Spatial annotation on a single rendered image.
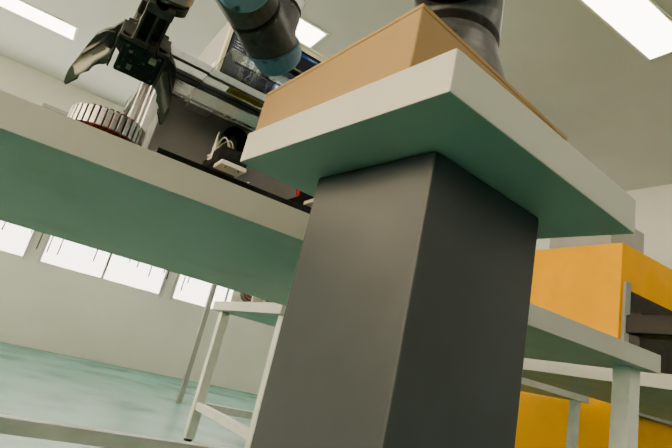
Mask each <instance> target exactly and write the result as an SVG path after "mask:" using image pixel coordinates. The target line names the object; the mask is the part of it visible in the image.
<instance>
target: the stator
mask: <svg viewBox="0 0 672 448"><path fill-rule="evenodd" d="M67 117H70V118H72V119H75V120H77V121H80V122H82V123H85V124H87V125H90V126H92V127H95V128H97V129H100V130H102V131H105V132H107V133H110V134H112V135H115V136H117V137H119V138H122V139H124V140H127V141H129V142H132V143H134V144H137V145H139V146H141V145H142V142H143V140H144V137H145V131H144V130H143V128H142V127H141V126H140V125H138V123H137V122H135V121H134V120H133V119H130V117H128V116H126V115H125V114H120V112H119V111H115V113H114V109H108V107H106V106H104V107H103V106H102V105H97V104H91V103H76V104H73V105H72V106H71V109H70V111H69V113H68V115H67Z"/></svg>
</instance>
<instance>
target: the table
mask: <svg viewBox="0 0 672 448"><path fill-rule="evenodd" d="M251 298H252V296H250V295H247V294H244V293H241V292H240V299H242V300H243V302H228V301H215V302H214V305H213V309H212V310H216V311H220V312H219V316H218V319H217V322H216V326H215V329H214V332H213V336H212V339H211V343H210V346H209V349H208V353H207V356H206V360H205V363H204V366H203V370H202V373H201V376H200V380H199V383H198V387H197V390H196V393H195V397H194V400H193V404H192V407H191V410H190V414H189V417H188V420H187V424H186V427H185V431H184V434H183V437H184V440H185V441H190V442H191V441H192V440H194V438H195V435H196V431H197V428H198V424H199V421H200V417H201V414H203V415H205V416H207V417H209V418H210V419H212V420H214V421H215V422H217V423H219V424H221V425H222V426H224V427H226V428H227V429H229V430H231V431H232V432H234V433H236V434H238V435H239V436H241V437H243V438H244V439H246V443H245V447H244V448H250V447H251V443H252V439H253V435H254V431H255V427H256V423H257V419H258V415H259V412H260V408H261V404H262V400H263V396H264V392H265V388H266V384H267V380H268V376H269V372H270V368H271V365H272V361H273V357H274V353H275V349H276V345H277V341H278V337H279V333H280V329H281V325H282V321H283V318H284V314H285V310H286V306H284V305H281V304H277V303H274V302H271V301H267V300H265V301H266V302H251ZM230 315H234V316H238V317H241V318H245V319H248V320H252V321H256V322H259V323H263V324H267V325H270V326H274V327H275V331H274V335H273V339H272V343H271V346H270V350H269V354H268V358H267V362H266V366H265V370H264V373H263V377H262V381H261V385H260V389H259V393H258V397H257V400H256V404H255V408H254V412H253V411H248V410H242V409H237V408H232V407H226V406H221V405H216V404H210V403H205V400H206V396H207V393H208V390H209V386H210V383H211V379H212V376H213V372H214V369H215V365H216V362H217V358H218V355H219V351H220V348H221V345H222V341H223V338H224V334H225V331H226V327H227V324H228V320H229V317H230ZM521 391H522V392H528V393H533V394H539V395H544V396H550V397H555V398H561V399H566V400H569V410H568V422H567V435H566V448H578V434H579V420H580V405H581V402H582V403H588V404H589V397H587V396H584V395H580V394H577V393H574V392H570V391H567V390H564V389H560V388H557V387H554V386H550V385H547V384H544V383H540V382H537V381H534V380H530V379H527V378H524V377H522V382H521ZM227 415H229V416H234V417H240V418H245V419H251V424H250V427H248V426H246V425H244V424H242V423H240V422H238V421H236V420H235V419H233V418H231V417H229V416H227Z"/></svg>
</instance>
